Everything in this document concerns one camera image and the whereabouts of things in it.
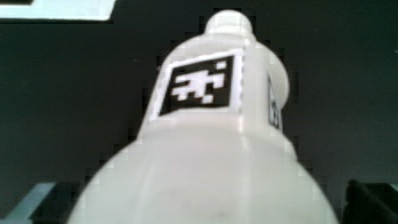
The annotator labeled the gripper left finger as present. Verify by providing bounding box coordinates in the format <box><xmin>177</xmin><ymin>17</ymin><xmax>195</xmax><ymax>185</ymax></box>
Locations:
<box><xmin>0</xmin><ymin>182</ymin><xmax>55</xmax><ymax>224</ymax></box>

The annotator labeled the white marker sheet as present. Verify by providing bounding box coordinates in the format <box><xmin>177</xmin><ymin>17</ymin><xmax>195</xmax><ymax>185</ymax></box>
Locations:
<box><xmin>0</xmin><ymin>0</ymin><xmax>117</xmax><ymax>21</ymax></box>

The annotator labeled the white lamp bulb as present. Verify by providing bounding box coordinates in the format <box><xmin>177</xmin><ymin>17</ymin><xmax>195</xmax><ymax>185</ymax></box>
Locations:
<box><xmin>65</xmin><ymin>10</ymin><xmax>339</xmax><ymax>224</ymax></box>

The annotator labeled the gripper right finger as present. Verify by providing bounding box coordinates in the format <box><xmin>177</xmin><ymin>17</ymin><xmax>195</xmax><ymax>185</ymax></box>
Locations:
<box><xmin>344</xmin><ymin>180</ymin><xmax>398</xmax><ymax>224</ymax></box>

